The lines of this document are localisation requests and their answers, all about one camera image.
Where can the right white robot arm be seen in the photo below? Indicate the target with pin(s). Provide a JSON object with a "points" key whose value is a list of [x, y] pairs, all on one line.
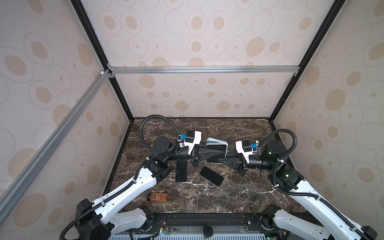
{"points": [[333, 224]]}

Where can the silver aluminium rail back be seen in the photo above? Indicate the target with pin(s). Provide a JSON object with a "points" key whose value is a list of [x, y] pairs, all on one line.
{"points": [[199, 70]]}

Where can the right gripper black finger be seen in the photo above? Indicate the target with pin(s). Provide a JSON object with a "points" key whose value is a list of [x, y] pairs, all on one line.
{"points": [[232, 154], [230, 162]]}

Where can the black corner frame post left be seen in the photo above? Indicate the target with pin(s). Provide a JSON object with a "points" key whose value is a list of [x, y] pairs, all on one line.
{"points": [[97, 47]]}

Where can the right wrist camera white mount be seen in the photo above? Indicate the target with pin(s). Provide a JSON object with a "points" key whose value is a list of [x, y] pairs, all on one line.
{"points": [[247, 149]]}

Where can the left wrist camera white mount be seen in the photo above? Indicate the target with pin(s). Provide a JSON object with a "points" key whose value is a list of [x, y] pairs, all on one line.
{"points": [[190, 139]]}

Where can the silver aluminium rail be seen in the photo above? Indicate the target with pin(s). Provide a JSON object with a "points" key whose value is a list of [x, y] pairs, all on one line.
{"points": [[199, 70], [20, 185]]}

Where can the black round knob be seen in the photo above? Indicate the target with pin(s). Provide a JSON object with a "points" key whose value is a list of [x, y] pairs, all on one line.
{"points": [[208, 232]]}

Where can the black smartphone from case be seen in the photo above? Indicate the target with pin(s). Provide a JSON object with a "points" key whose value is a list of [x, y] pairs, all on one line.
{"points": [[181, 171]]}

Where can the small orange brown bottle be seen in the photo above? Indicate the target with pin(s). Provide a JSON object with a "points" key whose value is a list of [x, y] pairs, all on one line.
{"points": [[157, 197]]}

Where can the silver aluminium rail left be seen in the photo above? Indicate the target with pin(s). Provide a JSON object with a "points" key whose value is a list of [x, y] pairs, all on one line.
{"points": [[20, 185]]}

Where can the black corner frame post right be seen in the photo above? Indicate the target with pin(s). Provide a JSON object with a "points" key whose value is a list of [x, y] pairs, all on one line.
{"points": [[313, 47]]}

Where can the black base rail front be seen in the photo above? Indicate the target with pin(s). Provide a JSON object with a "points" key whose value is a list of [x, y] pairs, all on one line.
{"points": [[224, 222]]}

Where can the black corner frame post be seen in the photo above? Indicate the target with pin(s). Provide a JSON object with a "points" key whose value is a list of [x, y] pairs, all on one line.
{"points": [[313, 47], [97, 47]]}

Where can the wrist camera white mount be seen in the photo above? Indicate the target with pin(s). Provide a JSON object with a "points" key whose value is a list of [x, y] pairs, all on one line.
{"points": [[190, 139], [247, 149]]}

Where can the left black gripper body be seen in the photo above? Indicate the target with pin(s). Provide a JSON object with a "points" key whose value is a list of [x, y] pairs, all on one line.
{"points": [[193, 156]]}

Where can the black smartphone white rim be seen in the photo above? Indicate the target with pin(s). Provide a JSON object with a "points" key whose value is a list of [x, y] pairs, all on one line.
{"points": [[222, 156]]}

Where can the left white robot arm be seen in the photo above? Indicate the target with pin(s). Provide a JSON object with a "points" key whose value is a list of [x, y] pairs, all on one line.
{"points": [[101, 218]]}

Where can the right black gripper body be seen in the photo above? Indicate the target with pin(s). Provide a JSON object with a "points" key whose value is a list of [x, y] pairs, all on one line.
{"points": [[244, 166]]}

